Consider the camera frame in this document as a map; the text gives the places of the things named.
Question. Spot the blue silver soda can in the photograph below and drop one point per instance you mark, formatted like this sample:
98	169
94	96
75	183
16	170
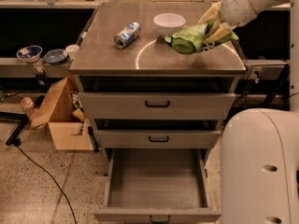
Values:
127	35

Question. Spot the cardboard box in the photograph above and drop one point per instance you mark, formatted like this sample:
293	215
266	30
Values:
56	113

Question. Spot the grey metal drawer cabinet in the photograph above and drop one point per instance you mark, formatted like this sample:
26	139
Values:
148	64

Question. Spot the white bowl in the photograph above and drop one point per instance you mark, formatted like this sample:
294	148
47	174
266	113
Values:
168	23

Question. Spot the top grey drawer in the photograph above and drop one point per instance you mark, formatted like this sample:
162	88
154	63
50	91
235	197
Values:
156	105

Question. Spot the black stand leg left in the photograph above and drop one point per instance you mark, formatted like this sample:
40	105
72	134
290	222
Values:
21	118

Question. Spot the green rice chip bag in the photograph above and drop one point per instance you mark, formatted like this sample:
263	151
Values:
191	40

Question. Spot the middle grey drawer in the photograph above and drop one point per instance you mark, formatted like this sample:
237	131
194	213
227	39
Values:
156	133

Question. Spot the bottom grey drawer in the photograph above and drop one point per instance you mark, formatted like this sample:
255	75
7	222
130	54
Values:
157	186

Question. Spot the grey drawer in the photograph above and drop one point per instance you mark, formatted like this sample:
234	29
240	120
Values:
157	186
156	133
156	105

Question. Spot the grey blue bowl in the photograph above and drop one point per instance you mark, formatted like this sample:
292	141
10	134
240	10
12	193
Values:
55	56

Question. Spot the small white cup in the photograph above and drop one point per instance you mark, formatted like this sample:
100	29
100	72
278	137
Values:
71	50

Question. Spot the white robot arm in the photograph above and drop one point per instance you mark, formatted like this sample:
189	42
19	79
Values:
259	147

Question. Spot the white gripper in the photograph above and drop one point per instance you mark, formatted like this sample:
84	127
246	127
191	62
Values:
235	7

